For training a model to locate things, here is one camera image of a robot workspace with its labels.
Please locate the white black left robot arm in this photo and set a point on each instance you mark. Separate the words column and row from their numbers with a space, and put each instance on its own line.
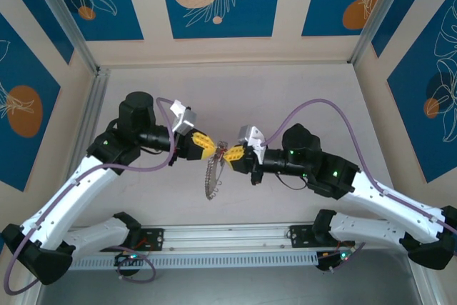
column 64, row 198

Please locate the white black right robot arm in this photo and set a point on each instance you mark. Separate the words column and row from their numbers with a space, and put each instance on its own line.
column 385, row 205

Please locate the small LED circuit board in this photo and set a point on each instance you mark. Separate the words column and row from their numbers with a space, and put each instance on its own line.
column 339, row 255
column 128, row 258

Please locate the aluminium table edge rail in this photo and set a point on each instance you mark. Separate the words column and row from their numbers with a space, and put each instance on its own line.
column 98, row 98

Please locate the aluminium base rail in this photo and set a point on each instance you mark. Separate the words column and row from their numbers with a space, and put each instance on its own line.
column 228, row 239

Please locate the aluminium frame post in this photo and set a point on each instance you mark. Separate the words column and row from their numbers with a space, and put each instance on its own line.
column 61, row 8
column 382, row 8

